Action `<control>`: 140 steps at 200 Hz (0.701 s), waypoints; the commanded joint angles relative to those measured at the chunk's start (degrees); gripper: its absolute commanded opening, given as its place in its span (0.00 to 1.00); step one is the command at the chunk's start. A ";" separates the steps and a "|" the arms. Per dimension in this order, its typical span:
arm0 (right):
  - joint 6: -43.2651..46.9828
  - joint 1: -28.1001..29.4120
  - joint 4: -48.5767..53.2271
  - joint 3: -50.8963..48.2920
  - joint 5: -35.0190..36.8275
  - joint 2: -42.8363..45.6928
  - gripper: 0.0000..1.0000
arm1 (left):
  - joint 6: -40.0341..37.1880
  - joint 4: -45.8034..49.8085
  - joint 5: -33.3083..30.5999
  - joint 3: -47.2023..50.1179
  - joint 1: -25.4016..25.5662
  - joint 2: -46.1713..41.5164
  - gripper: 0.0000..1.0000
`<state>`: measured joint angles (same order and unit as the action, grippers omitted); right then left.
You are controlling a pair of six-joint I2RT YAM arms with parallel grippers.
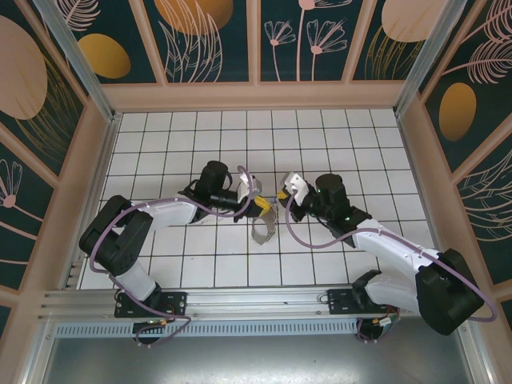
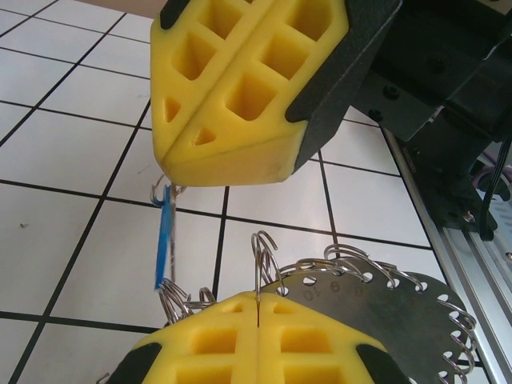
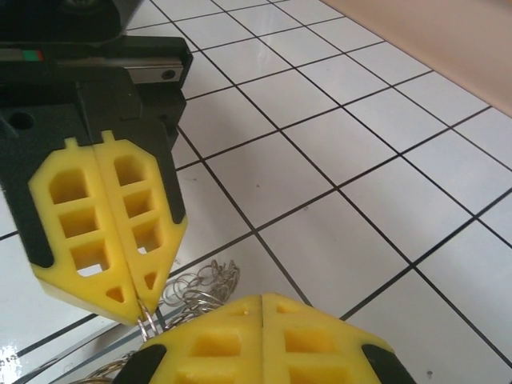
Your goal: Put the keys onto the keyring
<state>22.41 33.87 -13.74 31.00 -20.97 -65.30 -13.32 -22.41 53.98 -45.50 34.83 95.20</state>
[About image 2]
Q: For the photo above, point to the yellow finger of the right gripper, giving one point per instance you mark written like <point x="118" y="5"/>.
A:
<point x="162" y="80"/>
<point x="320" y="100"/>

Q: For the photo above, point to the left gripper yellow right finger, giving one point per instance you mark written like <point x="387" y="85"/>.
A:
<point x="320" y="352"/>

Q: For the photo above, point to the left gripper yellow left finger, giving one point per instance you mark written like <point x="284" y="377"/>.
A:
<point x="200" y="348"/>

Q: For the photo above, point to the metal keyring plate with rings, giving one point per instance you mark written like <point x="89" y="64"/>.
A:
<point x="380" y="296"/>

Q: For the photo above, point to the blue tag key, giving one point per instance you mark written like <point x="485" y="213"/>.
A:
<point x="164" y="240"/>

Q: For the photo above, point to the long aluminium base rail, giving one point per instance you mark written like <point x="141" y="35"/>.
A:
<point x="472" y="288"/>

